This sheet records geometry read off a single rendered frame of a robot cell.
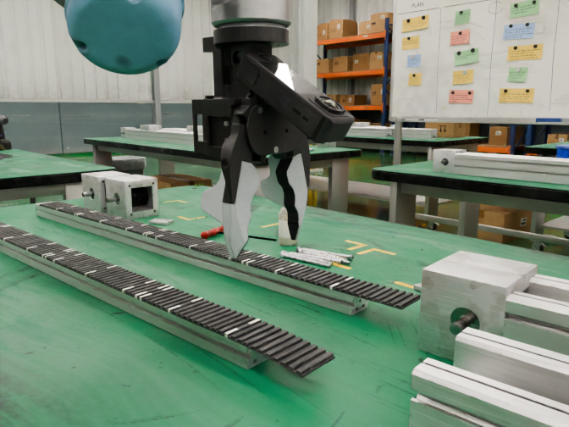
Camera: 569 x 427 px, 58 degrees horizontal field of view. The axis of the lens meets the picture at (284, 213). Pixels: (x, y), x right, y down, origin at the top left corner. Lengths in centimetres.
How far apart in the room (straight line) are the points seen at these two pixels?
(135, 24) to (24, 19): 1138
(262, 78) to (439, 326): 32
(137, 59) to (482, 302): 40
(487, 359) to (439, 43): 342
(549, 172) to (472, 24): 180
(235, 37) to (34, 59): 1124
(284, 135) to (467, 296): 25
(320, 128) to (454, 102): 327
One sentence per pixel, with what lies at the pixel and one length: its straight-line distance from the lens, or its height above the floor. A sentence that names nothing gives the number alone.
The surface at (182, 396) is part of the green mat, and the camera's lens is 52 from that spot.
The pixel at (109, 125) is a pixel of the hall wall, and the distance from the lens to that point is 1217.
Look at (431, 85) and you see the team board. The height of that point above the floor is 119.
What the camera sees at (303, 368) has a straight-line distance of 50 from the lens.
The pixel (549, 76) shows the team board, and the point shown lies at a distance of 344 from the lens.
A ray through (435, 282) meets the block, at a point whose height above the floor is 86.
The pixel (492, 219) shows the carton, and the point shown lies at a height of 18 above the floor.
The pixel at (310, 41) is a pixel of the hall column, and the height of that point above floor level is 207.
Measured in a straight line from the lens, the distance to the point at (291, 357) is 51.
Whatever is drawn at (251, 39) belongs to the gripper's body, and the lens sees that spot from 48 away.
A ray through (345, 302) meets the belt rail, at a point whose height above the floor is 79.
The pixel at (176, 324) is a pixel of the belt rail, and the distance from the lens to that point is 64.
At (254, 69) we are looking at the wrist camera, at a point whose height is 108.
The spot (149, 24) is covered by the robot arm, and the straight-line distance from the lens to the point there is 37.
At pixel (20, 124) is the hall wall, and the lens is 1155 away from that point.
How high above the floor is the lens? 105
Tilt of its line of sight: 12 degrees down
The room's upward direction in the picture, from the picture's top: straight up
